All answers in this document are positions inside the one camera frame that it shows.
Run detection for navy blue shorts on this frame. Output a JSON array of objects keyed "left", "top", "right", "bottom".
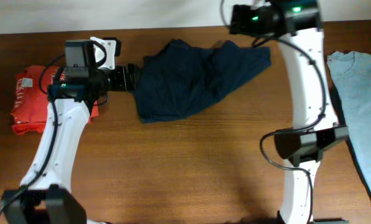
[{"left": 132, "top": 39, "right": 272, "bottom": 123}]

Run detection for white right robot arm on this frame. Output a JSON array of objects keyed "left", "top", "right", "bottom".
[{"left": 227, "top": 0, "right": 349, "bottom": 224}]

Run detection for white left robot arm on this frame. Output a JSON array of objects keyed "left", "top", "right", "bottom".
[{"left": 0, "top": 37, "right": 140, "bottom": 224}]

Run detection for folded red t-shirt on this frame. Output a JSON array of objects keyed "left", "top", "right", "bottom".
[{"left": 10, "top": 64, "right": 100, "bottom": 136}]

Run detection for grey t-shirt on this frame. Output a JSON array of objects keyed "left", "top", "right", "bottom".
[{"left": 327, "top": 51, "right": 371, "bottom": 191}]

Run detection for dark garment under grey shirt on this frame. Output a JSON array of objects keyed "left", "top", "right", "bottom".
[{"left": 329, "top": 86, "right": 371, "bottom": 201}]

